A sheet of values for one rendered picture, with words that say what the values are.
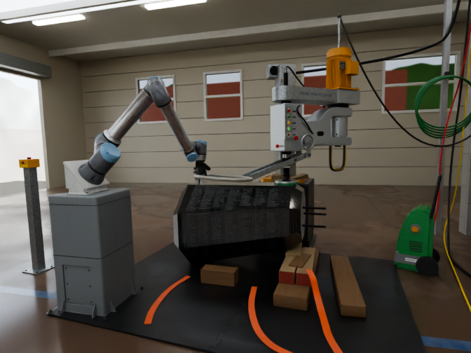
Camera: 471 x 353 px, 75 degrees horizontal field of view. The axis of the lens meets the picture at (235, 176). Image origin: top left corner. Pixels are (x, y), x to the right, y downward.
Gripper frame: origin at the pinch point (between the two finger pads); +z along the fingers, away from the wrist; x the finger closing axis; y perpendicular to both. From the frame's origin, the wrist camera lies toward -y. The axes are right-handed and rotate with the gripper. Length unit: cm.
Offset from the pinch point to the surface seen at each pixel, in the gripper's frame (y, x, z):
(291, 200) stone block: -33, 71, 11
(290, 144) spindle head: -45, 62, -37
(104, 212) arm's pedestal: 80, -21, 18
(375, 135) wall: -683, 48, -93
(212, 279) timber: 7, 20, 78
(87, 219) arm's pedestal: 89, -26, 22
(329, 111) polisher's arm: -84, 83, -71
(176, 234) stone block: 4, -23, 49
